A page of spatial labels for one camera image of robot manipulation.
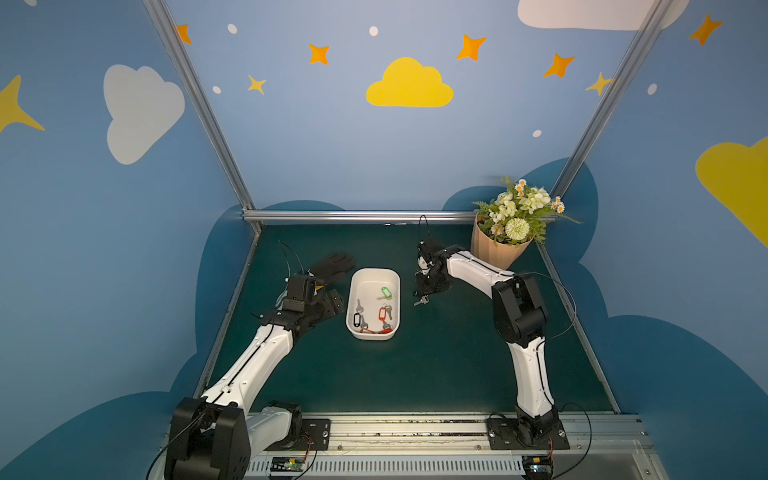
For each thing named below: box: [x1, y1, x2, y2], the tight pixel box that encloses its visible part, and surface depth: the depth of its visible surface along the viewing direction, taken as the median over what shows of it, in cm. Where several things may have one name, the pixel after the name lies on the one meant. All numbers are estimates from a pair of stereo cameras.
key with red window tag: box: [378, 303, 392, 322], surface depth 100 cm
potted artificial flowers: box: [470, 177, 583, 271], surface depth 88 cm
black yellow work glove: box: [311, 252, 355, 284], surface depth 112 cm
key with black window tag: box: [353, 299, 364, 328], surface depth 98 cm
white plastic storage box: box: [345, 267, 401, 341], surface depth 100 cm
